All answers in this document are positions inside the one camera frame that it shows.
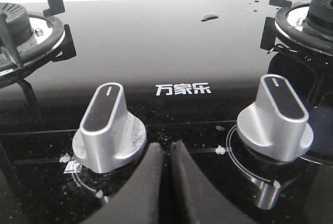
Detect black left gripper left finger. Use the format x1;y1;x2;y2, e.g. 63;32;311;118
84;143;163;223

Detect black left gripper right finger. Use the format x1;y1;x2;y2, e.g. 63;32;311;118
171;141;255;223

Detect silver left stove knob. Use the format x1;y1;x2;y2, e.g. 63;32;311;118
72;83;147;174

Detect silver stove knob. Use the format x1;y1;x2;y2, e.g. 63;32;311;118
72;83;147;174
237;74;314;162

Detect silver right stove knob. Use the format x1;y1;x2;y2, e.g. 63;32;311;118
237;74;314;162

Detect left black gas burner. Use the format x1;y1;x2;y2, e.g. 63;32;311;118
0;0;77;74

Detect black gas burner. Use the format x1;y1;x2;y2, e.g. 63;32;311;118
260;0;332;61
0;0;77;74

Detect right black gas burner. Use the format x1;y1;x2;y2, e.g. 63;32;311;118
260;0;332;61

